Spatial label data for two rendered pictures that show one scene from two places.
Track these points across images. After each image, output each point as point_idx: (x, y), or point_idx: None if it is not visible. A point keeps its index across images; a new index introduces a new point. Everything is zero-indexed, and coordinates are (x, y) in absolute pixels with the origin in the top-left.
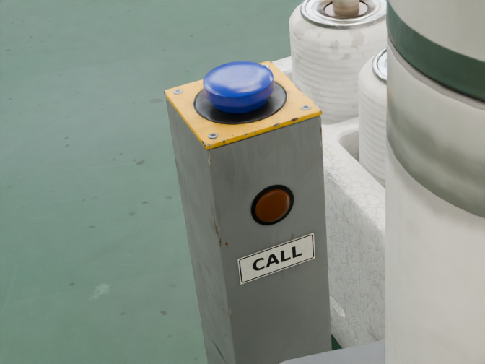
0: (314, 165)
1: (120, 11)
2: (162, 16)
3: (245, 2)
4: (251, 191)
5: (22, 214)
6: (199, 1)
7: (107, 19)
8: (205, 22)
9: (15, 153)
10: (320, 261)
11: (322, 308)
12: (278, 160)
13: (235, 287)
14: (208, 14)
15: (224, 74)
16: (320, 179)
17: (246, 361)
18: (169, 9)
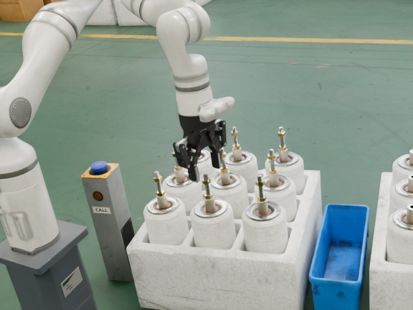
0: (106, 190)
1: (251, 132)
2: (260, 139)
3: (292, 143)
4: (92, 190)
5: (147, 190)
6: (279, 136)
7: (243, 133)
8: (270, 146)
9: (166, 171)
10: (113, 215)
11: (116, 229)
12: (97, 186)
13: (92, 213)
14: (275, 143)
15: (97, 163)
16: (109, 194)
17: (98, 234)
18: (266, 136)
